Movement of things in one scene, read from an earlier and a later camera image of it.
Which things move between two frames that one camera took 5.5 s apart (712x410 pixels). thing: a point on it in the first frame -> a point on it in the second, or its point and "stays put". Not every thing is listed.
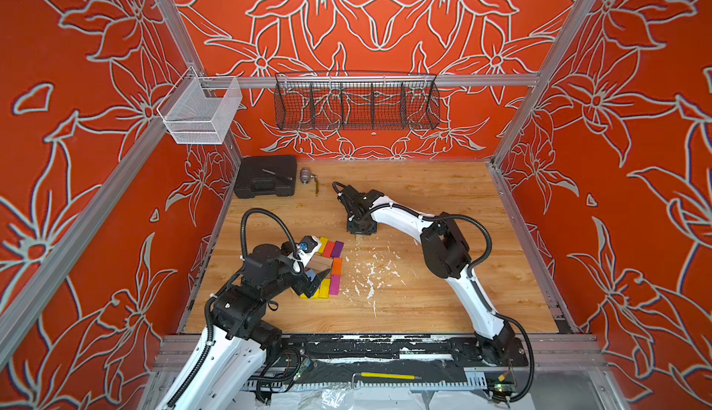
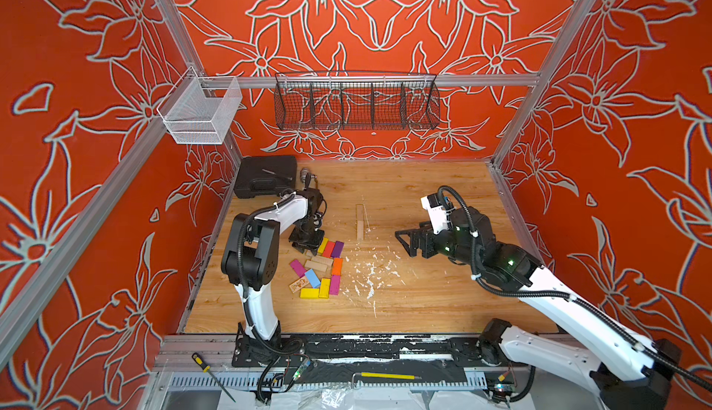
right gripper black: (354, 224) -> (427, 231)
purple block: (337, 249) stays put
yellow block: (323, 244) stays put
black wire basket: (341, 100) stays put
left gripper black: (303, 280) -> (312, 245)
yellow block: (324, 291) stays put
